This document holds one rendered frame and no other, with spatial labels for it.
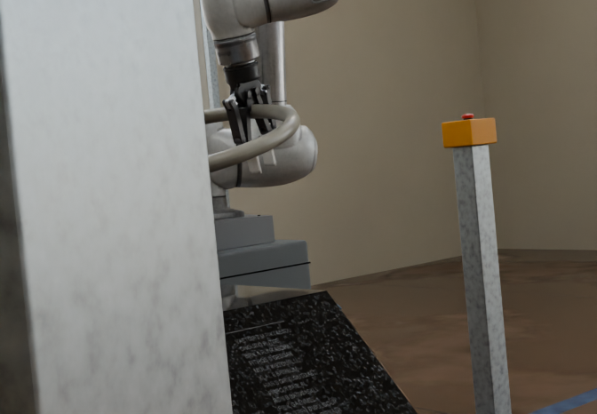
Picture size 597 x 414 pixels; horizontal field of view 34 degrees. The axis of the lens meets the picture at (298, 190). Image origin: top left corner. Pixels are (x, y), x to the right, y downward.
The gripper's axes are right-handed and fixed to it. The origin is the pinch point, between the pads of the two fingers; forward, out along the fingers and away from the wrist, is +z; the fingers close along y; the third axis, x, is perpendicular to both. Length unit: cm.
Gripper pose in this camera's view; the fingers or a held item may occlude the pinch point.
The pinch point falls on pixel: (260, 155)
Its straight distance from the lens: 213.3
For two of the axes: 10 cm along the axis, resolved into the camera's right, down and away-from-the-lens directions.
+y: -6.0, 3.3, -7.3
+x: 7.7, 0.1, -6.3
